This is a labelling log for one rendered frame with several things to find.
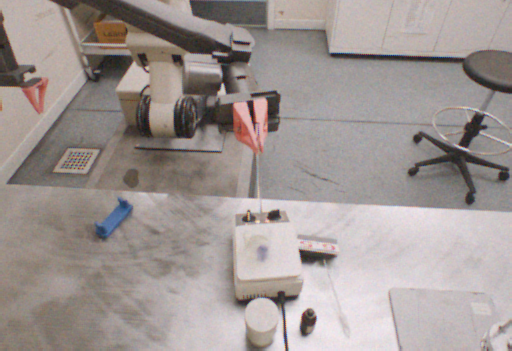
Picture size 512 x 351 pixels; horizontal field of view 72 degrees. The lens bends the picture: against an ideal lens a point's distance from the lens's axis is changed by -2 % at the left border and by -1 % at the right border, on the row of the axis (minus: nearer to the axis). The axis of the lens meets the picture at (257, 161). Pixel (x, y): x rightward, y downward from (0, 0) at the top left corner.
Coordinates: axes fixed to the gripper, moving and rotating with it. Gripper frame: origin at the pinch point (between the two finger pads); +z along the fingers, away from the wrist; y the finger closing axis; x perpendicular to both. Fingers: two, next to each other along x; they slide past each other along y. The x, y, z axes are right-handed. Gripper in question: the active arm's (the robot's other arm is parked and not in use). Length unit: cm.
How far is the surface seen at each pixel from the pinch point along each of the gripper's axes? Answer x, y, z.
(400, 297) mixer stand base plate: 34.6, 25.4, 12.1
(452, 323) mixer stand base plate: 35, 33, 19
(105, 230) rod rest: 32.4, -33.0, -14.9
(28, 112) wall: 90, -111, -157
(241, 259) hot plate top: 26.2, -4.2, 2.1
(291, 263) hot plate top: 26.4, 4.8, 4.7
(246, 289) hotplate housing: 29.3, -4.2, 6.6
